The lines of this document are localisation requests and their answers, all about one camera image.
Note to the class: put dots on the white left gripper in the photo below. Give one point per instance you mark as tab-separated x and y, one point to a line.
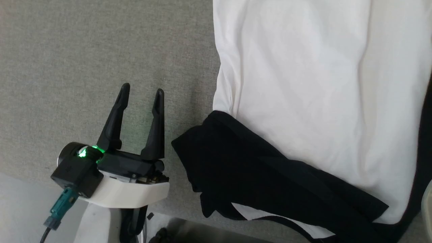
135	192

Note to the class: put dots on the white and black shirt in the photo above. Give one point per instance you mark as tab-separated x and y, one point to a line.
303	84

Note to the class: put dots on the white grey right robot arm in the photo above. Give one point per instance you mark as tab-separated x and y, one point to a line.
428	202

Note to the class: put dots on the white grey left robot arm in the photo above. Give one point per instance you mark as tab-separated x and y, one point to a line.
98	226

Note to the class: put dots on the grey fabric sofa seat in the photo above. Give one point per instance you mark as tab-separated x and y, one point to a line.
84	50

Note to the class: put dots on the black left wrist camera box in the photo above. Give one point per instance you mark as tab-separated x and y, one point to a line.
76	175

